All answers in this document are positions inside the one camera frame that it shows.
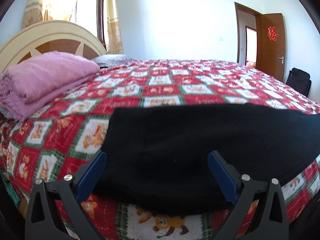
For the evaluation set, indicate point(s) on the black bag by wall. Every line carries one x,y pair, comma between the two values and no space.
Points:
300,81

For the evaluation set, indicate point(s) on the beige patterned curtain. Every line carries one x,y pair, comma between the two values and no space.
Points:
44,10
108,27

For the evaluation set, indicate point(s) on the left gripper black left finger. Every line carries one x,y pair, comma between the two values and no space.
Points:
43,219

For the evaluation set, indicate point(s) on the grey striped pillow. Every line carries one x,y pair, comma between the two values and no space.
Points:
111,60

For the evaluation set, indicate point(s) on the beige patterned left curtain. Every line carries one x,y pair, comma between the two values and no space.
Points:
44,10

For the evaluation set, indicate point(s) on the silver door handle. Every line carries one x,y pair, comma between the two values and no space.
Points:
281,59

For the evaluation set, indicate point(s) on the folded pink blanket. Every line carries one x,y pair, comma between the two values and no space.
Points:
28,86

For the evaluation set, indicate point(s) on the brown door frame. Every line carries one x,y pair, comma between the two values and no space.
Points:
248,28

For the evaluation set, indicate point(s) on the window with brown frame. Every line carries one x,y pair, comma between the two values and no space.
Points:
86,15

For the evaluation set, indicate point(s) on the brown wooden door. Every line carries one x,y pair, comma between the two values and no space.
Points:
270,51

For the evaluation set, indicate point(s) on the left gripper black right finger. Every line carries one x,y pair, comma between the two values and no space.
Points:
270,219

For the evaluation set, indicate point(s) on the cream wooden headboard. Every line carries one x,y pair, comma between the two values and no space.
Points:
48,36

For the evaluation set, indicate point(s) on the red patchwork bear quilt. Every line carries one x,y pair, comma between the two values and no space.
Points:
66,132

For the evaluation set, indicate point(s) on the red double happiness decal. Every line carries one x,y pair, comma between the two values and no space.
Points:
272,33

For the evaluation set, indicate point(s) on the beige patterned right curtain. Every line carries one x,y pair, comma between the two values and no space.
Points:
108,27

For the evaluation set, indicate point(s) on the black pants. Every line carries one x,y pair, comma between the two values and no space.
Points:
157,156

